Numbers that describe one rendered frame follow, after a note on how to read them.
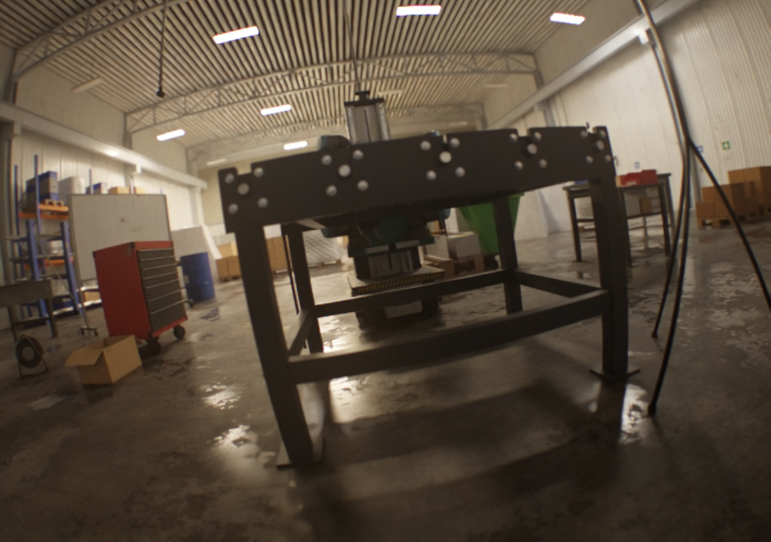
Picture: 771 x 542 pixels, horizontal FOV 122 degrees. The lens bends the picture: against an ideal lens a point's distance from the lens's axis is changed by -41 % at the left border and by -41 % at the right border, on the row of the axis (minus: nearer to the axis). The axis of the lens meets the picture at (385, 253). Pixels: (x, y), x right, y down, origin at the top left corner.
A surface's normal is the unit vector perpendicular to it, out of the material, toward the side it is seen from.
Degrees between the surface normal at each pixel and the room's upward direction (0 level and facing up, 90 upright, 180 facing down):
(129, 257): 90
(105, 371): 90
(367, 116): 90
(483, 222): 101
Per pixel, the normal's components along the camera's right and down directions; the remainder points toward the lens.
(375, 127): 0.14, 0.04
